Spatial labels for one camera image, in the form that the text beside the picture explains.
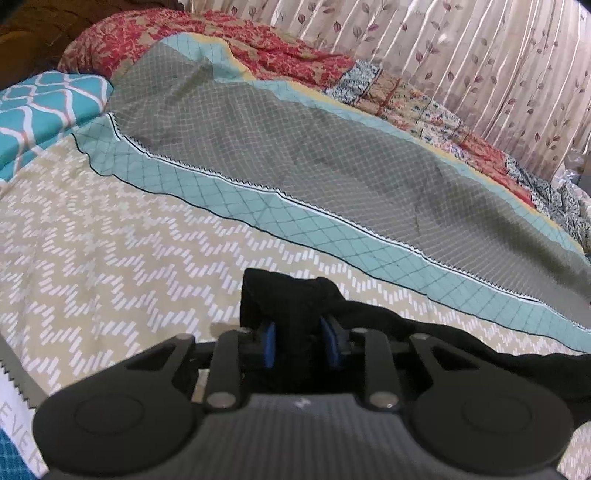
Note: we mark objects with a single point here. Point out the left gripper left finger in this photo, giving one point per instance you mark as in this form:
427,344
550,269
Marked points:
237,355

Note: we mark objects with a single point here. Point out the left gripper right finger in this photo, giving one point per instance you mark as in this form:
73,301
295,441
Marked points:
363,359

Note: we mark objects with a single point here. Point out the black pants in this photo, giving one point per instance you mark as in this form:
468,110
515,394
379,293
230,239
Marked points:
297,307

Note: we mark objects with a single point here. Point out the patterned bedsheet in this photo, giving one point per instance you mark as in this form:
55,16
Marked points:
123,247

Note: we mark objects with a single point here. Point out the teal lattice pillow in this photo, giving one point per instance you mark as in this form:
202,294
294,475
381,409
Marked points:
38,111

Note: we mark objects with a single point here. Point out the beige leaf curtain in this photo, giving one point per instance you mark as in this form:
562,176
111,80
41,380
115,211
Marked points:
516,72

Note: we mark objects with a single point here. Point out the red floral quilt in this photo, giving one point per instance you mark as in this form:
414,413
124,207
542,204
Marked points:
112,45

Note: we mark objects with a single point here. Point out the carved wooden headboard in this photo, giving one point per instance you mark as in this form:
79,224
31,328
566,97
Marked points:
34,34

